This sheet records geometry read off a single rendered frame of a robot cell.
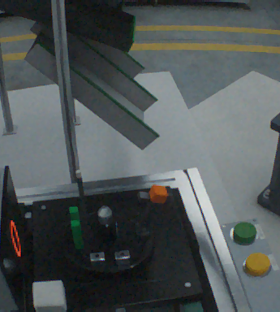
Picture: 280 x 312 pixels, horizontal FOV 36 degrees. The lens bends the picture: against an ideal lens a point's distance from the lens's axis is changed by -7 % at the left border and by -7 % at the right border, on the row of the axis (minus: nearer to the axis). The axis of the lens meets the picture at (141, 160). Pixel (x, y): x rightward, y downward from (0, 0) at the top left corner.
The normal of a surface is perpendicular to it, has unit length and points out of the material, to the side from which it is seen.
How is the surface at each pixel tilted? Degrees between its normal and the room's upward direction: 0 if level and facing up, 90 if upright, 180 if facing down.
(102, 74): 90
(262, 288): 0
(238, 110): 0
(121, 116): 90
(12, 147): 0
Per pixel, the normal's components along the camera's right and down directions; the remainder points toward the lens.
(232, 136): -0.02, -0.79
